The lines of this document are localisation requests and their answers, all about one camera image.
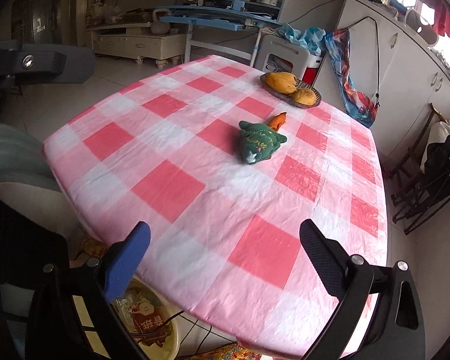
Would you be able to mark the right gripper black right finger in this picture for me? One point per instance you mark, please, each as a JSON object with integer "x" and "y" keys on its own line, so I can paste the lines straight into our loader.
{"x": 328, "y": 258}

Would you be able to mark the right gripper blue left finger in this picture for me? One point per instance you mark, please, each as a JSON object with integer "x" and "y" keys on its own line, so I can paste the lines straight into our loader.
{"x": 123, "y": 259}

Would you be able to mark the red snack bag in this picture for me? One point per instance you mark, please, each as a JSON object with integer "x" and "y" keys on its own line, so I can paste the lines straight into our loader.
{"x": 144, "y": 316}

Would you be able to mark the green snack wrapper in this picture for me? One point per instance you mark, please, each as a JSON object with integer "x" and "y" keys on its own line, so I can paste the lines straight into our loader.
{"x": 258, "y": 142}

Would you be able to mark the orange mango peel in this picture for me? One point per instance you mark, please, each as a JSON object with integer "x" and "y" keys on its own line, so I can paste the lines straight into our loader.
{"x": 277, "y": 121}

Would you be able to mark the yellow trash bin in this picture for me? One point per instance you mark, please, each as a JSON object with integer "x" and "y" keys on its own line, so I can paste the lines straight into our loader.
{"x": 171, "y": 347}

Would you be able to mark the light green chair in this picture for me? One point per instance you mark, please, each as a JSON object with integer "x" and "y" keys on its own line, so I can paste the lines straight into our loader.
{"x": 28, "y": 186}

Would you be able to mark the cream TV cabinet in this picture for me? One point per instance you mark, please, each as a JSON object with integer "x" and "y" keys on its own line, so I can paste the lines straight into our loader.
{"x": 137, "y": 42}

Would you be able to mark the colourful slipper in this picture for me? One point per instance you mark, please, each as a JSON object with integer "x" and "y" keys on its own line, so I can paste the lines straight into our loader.
{"x": 228, "y": 352}

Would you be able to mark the pink checkered tablecloth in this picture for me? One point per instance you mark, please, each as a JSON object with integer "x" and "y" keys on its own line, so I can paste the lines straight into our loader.
{"x": 225, "y": 234}

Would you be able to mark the black folding chair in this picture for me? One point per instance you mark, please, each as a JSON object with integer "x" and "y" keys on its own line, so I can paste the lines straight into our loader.
{"x": 423, "y": 174}

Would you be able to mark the pink kettlebell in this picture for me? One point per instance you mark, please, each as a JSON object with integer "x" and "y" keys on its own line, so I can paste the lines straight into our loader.
{"x": 158, "y": 27}

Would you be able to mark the colourful hanging bag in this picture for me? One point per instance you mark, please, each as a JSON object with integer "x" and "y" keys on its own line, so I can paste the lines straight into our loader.
{"x": 358, "y": 105}

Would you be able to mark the yellow mango right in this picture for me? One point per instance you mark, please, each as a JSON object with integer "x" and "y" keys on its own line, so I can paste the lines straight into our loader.
{"x": 305, "y": 97}

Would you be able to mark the yellow mango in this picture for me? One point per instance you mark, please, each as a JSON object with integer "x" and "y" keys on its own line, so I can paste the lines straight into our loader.
{"x": 282, "y": 82}
{"x": 305, "y": 97}

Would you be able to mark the woven fruit basket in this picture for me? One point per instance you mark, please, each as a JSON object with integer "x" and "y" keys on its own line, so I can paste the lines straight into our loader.
{"x": 287, "y": 97}

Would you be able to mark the yellow mango middle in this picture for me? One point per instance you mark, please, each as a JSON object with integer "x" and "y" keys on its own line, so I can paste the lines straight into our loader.
{"x": 282, "y": 82}

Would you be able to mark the white cabinet row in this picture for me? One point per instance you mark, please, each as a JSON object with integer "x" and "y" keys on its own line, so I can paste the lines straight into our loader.
{"x": 390, "y": 59}

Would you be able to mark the white plastic stool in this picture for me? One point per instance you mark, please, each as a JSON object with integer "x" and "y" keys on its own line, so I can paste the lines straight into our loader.
{"x": 275, "y": 54}

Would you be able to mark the blue plastic bag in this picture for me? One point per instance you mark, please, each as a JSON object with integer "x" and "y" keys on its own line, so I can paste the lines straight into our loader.
{"x": 311, "y": 39}

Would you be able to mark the blue study desk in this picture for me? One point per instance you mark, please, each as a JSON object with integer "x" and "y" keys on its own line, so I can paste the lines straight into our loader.
{"x": 229, "y": 15}

